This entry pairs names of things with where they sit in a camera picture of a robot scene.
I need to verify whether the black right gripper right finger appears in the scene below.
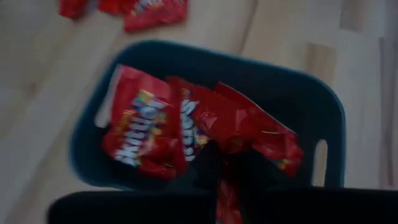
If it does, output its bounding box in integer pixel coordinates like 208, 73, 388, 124
228, 149, 398, 224

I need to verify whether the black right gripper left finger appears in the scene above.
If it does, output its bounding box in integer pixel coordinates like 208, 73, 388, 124
46, 139, 223, 224

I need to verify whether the red Skittles candy pack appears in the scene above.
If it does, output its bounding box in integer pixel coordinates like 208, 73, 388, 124
123, 0, 190, 33
167, 76, 264, 224
101, 64, 188, 182
213, 82, 305, 179

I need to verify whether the dark blue plastic bin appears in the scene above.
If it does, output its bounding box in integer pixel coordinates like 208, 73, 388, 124
68, 39, 346, 191

